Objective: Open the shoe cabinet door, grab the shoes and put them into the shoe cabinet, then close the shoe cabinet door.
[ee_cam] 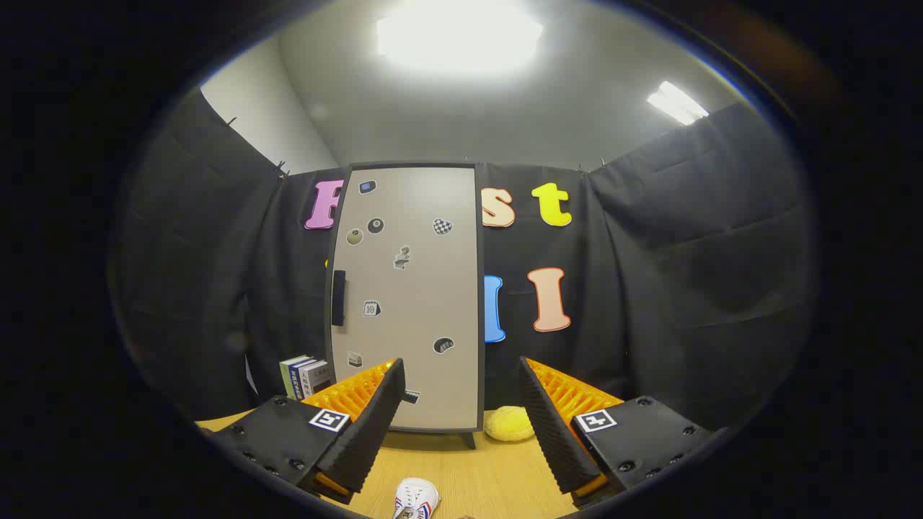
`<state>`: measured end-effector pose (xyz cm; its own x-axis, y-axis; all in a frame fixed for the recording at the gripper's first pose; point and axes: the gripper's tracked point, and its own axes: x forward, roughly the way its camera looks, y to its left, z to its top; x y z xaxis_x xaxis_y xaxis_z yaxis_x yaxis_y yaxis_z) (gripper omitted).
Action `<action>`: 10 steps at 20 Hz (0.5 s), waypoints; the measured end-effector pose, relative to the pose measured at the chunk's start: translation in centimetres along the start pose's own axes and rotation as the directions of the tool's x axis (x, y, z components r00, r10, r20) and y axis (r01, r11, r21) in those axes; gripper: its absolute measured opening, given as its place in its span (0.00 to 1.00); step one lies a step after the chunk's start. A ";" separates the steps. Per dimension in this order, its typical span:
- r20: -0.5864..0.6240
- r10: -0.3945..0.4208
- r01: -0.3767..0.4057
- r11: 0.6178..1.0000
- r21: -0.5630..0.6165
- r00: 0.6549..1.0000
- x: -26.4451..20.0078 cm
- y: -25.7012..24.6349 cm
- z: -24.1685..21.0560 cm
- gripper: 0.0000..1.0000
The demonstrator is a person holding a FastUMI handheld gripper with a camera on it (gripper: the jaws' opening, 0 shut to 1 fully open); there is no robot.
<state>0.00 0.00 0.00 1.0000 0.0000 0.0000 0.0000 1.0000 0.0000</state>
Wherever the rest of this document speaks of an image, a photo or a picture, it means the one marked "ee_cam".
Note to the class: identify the dark grey shoe cabinet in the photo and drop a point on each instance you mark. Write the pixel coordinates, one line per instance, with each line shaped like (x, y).
(469, 439)

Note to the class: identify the large ceiling light panel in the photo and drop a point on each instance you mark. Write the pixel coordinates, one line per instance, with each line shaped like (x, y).
(458, 36)

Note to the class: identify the green spine book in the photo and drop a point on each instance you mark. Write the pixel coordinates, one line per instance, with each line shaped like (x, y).
(288, 378)

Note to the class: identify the black backdrop cloth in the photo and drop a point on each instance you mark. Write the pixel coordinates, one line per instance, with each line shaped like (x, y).
(685, 288)

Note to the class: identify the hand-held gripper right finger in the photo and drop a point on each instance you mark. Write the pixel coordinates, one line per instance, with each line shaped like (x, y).
(551, 432)

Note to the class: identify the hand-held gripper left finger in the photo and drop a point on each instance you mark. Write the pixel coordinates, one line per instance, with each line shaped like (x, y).
(368, 440)

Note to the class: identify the white canvas shoe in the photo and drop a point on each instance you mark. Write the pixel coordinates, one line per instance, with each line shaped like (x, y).
(416, 496)

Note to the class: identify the grey shoe cabinet door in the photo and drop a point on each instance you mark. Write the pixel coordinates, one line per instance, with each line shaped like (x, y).
(425, 288)

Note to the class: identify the narrow ceiling light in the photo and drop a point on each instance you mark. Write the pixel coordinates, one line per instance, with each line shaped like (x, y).
(676, 103)

